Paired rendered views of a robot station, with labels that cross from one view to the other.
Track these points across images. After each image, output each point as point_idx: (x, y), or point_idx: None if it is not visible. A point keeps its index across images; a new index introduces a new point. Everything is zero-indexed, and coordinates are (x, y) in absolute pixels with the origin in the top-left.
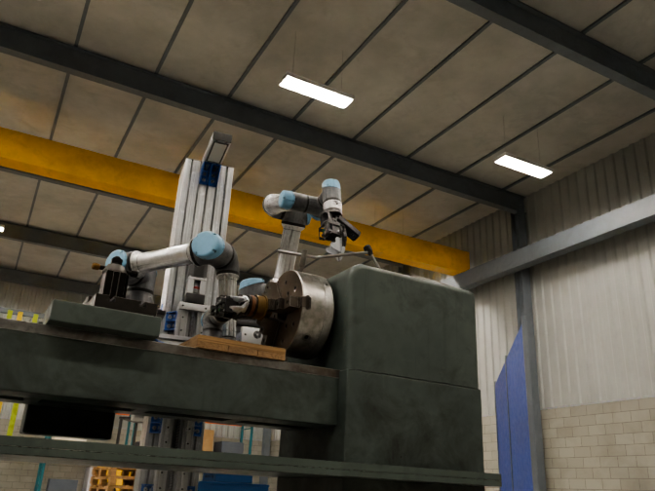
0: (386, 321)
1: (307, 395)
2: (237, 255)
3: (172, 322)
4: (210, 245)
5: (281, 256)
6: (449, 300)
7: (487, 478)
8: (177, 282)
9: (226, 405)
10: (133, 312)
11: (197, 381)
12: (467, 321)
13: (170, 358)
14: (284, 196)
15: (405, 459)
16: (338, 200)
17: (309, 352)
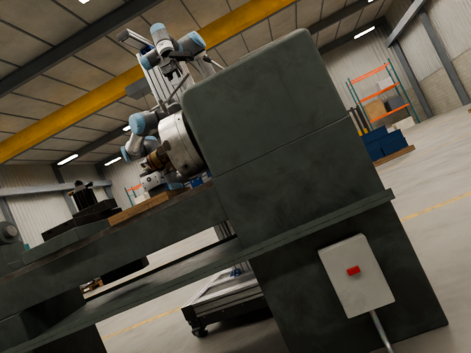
0: (226, 120)
1: (199, 210)
2: (162, 112)
3: None
4: (134, 124)
5: None
6: (280, 57)
7: (375, 199)
8: None
9: (149, 248)
10: (63, 231)
11: (125, 244)
12: (307, 61)
13: (102, 240)
14: (141, 63)
15: (294, 216)
16: (162, 40)
17: (200, 169)
